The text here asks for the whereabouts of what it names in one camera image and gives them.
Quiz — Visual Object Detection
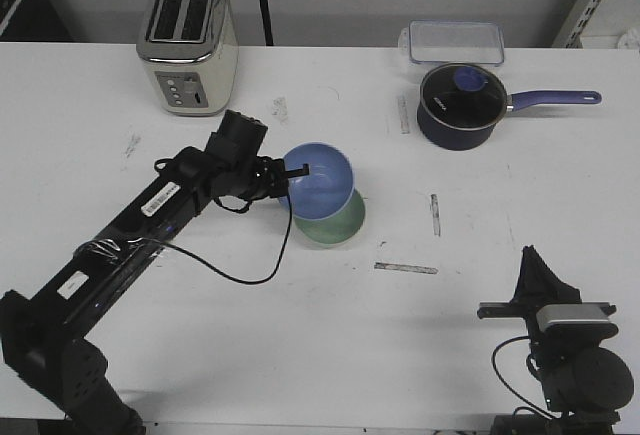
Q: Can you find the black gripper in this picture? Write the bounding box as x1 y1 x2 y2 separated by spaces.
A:
477 246 616 320
212 156 310 202

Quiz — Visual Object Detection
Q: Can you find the blue bowl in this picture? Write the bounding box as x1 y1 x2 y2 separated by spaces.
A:
278 142 354 220

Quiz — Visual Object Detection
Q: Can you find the green bowl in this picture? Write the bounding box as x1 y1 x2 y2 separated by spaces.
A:
294 189 366 247

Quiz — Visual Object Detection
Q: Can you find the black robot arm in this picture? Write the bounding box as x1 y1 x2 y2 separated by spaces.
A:
477 246 634 434
1 147 310 434

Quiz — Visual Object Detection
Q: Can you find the dark blue saucepan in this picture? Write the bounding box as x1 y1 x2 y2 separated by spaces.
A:
416 63 602 151

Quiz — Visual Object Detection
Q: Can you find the cream and chrome toaster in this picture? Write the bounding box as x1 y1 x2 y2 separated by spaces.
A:
136 0 239 116

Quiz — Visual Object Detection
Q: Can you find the glass pot lid blue knob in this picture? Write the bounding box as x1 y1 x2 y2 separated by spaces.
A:
421 63 507 130

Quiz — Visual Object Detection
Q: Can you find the clear plastic food container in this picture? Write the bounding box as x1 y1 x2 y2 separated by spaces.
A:
398 20 505 66

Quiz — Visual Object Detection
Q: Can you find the white slotted shelf upright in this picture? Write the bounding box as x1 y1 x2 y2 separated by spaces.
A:
551 0 634 49

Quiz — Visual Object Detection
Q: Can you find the white crumpled object on shelf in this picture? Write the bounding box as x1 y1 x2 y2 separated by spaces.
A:
617 27 640 51

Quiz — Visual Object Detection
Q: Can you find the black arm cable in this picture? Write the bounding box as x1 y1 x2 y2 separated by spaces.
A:
491 335 556 421
154 157 294 285

